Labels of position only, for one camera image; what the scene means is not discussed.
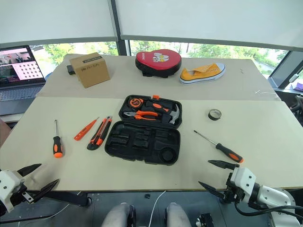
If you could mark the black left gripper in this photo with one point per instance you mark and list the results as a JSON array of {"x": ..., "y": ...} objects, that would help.
[{"x": 20, "y": 195}]

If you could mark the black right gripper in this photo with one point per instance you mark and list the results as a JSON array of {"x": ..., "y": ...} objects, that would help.
[{"x": 233, "y": 194}]

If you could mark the black electrical tape roll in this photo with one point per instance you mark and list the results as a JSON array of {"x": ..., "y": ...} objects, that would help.
[{"x": 210, "y": 116}]

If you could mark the orange tester pen screwdriver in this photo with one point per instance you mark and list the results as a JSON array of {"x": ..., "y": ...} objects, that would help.
[{"x": 82, "y": 132}]

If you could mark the black orange utility knife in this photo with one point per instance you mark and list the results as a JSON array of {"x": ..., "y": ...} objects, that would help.
[{"x": 98, "y": 136}]

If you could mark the black tool case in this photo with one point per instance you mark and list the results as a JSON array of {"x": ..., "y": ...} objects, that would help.
[{"x": 142, "y": 144}]

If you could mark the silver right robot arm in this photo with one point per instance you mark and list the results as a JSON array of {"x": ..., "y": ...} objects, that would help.
[{"x": 277, "y": 196}]

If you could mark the black device under table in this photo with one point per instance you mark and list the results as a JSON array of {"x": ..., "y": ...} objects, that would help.
[{"x": 204, "y": 220}]

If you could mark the grey rounded robot knee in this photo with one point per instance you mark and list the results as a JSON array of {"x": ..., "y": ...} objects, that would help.
[
  {"x": 176, "y": 216},
  {"x": 118, "y": 216}
]

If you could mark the small black clip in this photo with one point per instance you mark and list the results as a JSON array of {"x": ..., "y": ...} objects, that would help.
[{"x": 147, "y": 195}]

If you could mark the claw hammer black orange grip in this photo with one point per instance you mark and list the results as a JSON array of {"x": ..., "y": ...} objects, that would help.
[{"x": 163, "y": 110}]

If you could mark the yellow canvas sneaker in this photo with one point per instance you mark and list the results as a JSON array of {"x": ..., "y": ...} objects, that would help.
[{"x": 201, "y": 73}]

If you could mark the orange black tape measure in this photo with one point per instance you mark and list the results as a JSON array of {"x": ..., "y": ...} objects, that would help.
[{"x": 136, "y": 103}]

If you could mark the open grey laptop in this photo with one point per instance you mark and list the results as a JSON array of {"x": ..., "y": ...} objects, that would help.
[{"x": 19, "y": 68}]

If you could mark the small black box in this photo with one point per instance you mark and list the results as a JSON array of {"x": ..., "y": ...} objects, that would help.
[{"x": 70, "y": 70}]

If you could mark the brown cardboard box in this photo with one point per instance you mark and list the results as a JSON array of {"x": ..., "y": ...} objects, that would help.
[{"x": 93, "y": 73}]

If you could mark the dark monitor screen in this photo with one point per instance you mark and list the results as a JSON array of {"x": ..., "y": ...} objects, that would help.
[{"x": 286, "y": 68}]

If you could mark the red black boxing pad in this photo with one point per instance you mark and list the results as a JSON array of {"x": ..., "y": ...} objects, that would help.
[{"x": 156, "y": 61}]

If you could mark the white roller blind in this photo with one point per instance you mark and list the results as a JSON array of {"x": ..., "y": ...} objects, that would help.
[
  {"x": 213, "y": 21},
  {"x": 54, "y": 19}
]

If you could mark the dark window pillar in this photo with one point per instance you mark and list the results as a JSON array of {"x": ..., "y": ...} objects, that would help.
[{"x": 117, "y": 21}]

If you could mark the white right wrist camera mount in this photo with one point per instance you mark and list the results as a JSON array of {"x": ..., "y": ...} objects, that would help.
[{"x": 243, "y": 179}]

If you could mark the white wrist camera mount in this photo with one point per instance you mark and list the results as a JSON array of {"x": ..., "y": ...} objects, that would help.
[
  {"x": 243, "y": 179},
  {"x": 8, "y": 186}
]

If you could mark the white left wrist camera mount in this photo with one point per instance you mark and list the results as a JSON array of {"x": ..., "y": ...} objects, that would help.
[{"x": 8, "y": 186}]

